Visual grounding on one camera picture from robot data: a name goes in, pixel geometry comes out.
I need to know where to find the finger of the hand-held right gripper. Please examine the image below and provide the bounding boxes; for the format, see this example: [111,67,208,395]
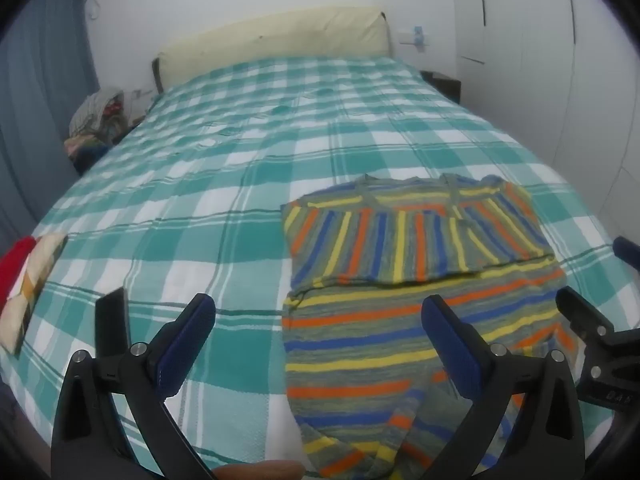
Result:
[614,236,640,272]
[556,286,615,348]

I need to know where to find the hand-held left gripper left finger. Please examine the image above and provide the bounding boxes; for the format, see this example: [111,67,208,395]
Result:
[50,287,217,480]

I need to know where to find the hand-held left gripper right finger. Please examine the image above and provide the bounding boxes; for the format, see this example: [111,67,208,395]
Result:
[421,295,586,480]

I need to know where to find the striped knit sweater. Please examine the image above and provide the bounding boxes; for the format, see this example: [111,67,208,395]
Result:
[280,172,581,480]

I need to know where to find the pile of clothes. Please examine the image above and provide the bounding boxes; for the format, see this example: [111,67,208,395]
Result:
[64,87,128,171]

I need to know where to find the person's left hand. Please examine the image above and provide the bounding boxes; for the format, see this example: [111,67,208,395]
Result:
[215,461,306,480]

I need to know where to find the bed with green plaid sheet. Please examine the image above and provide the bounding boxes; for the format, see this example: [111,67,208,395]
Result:
[0,55,640,480]

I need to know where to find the cream checked cloth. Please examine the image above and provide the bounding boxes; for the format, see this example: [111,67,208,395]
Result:
[0,232,68,356]

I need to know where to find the red cloth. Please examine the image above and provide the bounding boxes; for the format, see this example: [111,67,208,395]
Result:
[0,237,38,311]

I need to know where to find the white wardrobe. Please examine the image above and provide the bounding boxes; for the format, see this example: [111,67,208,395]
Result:
[447,0,640,281]

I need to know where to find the dark nightstand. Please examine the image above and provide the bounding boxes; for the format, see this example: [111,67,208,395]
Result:
[420,70,462,106]

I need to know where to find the blue curtain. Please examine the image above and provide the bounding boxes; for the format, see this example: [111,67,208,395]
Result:
[0,0,101,241]

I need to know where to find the cream padded headboard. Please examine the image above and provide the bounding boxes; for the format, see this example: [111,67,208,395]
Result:
[152,6,392,95]

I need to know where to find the wall socket with blue plug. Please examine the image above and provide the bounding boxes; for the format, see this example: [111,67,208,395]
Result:
[400,25,430,52]

